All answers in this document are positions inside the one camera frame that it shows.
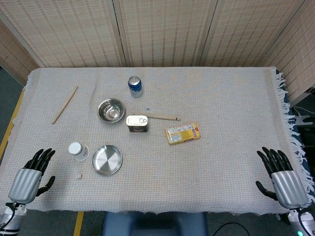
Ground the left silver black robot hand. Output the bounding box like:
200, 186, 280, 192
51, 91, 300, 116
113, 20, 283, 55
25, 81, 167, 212
8, 148, 56, 205

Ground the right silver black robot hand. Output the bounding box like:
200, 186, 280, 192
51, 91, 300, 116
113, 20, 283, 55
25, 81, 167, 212
255, 147, 310, 210

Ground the white paper cup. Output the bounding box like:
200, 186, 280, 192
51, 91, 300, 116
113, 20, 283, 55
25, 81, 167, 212
68, 142, 91, 162

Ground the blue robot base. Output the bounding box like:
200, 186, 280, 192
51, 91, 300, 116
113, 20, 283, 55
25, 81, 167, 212
102, 211, 209, 236

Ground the steel plate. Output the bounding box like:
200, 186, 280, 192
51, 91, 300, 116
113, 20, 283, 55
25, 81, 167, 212
92, 145, 124, 177

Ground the plain wooden stick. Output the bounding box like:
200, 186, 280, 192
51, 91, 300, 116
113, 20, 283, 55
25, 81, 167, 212
51, 86, 79, 124

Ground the white waffle tablecloth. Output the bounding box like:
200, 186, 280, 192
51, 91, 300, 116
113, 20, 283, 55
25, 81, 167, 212
0, 66, 315, 217

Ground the steel bowl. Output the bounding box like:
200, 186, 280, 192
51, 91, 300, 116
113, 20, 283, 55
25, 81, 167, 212
97, 98, 126, 124

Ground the yellow snack box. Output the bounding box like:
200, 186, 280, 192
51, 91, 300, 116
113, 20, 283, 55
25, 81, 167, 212
165, 122, 201, 146

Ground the black luncheon meat tin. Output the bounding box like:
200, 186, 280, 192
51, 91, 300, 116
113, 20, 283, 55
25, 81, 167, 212
126, 115, 150, 134

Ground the wooden stick with dark band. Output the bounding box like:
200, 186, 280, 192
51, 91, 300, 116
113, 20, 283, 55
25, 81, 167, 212
133, 113, 182, 121

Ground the blue white drink can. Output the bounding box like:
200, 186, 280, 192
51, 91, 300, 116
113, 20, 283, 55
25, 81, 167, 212
127, 76, 144, 99

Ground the woven bamboo folding screen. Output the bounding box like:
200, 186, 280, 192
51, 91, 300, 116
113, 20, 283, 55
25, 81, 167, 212
0, 0, 315, 105

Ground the white plastic bracket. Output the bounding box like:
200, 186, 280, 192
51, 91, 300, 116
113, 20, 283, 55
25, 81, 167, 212
293, 106, 315, 126

